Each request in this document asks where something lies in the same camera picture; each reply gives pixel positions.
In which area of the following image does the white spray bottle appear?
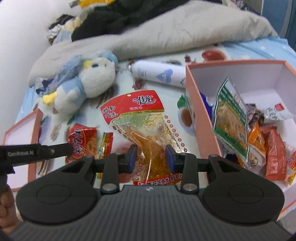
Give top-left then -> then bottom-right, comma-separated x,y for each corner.
127,60 -> 186,89

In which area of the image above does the person's left hand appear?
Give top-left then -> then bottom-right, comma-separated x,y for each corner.
0,185 -> 19,234

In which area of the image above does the pile of clothes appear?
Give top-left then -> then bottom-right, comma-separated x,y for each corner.
47,14 -> 74,45

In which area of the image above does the pink cardboard box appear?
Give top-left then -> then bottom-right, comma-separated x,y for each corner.
184,59 -> 296,219

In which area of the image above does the clear bag of red candies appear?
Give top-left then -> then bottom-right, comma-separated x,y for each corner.
284,142 -> 296,185

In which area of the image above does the grey blanket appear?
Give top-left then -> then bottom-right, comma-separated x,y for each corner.
28,1 -> 278,86

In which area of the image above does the yellow pillow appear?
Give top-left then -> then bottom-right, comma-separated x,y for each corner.
78,0 -> 115,9

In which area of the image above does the small red noodle snack packet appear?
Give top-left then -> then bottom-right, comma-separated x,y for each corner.
65,122 -> 115,180

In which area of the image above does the green bordered snack bag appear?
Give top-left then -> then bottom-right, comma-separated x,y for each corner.
213,77 -> 250,163

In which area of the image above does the white blue plush duck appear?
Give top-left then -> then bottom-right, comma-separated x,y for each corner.
42,51 -> 118,115

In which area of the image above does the black white snack packet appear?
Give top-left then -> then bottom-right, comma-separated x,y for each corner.
246,102 -> 295,128

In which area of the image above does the orange snack packet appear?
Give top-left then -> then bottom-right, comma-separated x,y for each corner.
248,123 -> 266,155

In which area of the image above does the pink box lid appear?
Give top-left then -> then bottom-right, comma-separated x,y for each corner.
3,109 -> 43,191

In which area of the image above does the blue white snack bag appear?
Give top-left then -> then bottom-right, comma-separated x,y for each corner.
200,92 -> 213,120

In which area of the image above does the large red chili snack bag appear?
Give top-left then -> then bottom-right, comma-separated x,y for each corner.
100,90 -> 187,185

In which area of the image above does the fruit print bed sheet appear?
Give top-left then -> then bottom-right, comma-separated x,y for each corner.
14,37 -> 296,193

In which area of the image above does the black jacket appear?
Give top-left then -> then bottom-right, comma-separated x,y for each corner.
71,1 -> 187,42

